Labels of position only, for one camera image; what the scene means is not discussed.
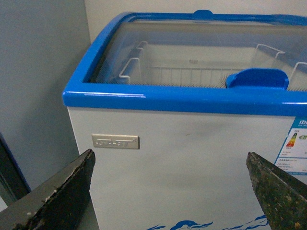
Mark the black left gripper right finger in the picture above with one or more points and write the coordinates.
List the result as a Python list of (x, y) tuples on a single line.
[(282, 197)]

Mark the white chest freezer blue rim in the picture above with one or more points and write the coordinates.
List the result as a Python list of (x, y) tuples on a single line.
[(190, 171)]

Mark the blue rear lid handle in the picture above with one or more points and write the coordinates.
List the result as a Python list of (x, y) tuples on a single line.
[(202, 15)]

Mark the blue lid handle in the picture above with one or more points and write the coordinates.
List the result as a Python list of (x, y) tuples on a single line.
[(258, 78), (202, 15)]

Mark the white wire basket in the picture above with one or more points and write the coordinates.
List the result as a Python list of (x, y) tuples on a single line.
[(205, 66)]

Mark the silver brand nameplate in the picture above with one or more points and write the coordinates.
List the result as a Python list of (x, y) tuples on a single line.
[(116, 141)]

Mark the glass sliding freezer lid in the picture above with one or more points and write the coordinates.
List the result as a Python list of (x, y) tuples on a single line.
[(292, 39)]

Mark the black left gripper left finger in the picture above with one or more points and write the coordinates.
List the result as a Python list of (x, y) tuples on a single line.
[(58, 203)]

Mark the China energy label sticker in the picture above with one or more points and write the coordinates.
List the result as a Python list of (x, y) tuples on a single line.
[(292, 157)]

